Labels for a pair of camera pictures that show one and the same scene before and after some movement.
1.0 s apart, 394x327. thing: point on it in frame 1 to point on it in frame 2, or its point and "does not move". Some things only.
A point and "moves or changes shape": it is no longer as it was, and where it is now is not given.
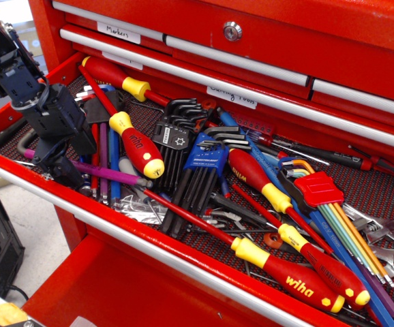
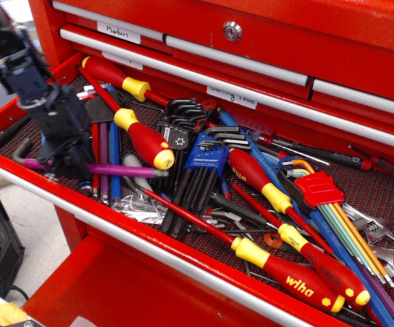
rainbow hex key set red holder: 317,190 does not move
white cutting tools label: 225,95 does not move
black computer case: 1,254 does not move
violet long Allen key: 95,171 moves or changes shape
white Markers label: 118,33 does not move
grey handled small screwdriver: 125,167 to 131,159
